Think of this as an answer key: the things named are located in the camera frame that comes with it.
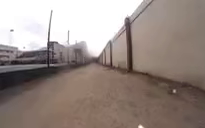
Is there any brown dirt road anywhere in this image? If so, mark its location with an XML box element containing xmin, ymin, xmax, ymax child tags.
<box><xmin>0</xmin><ymin>63</ymin><xmax>205</xmax><ymax>128</ymax></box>

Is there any grey industrial building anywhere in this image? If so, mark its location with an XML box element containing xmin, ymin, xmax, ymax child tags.
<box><xmin>11</xmin><ymin>40</ymin><xmax>91</xmax><ymax>65</ymax></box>

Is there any tall dark pole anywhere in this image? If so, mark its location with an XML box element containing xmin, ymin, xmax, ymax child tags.
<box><xmin>46</xmin><ymin>9</ymin><xmax>54</xmax><ymax>69</ymax></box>

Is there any street lamp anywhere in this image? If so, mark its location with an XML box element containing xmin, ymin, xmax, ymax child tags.
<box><xmin>8</xmin><ymin>28</ymin><xmax>15</xmax><ymax>47</ymax></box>

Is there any pale distant building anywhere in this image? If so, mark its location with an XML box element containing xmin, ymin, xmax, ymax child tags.
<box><xmin>0</xmin><ymin>44</ymin><xmax>20</xmax><ymax>66</ymax></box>

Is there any long beige boundary wall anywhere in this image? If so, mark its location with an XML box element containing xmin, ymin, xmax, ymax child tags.
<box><xmin>97</xmin><ymin>0</ymin><xmax>205</xmax><ymax>93</ymax></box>

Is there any low dark wall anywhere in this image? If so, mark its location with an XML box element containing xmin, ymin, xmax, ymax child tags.
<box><xmin>0</xmin><ymin>63</ymin><xmax>88</xmax><ymax>94</ymax></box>

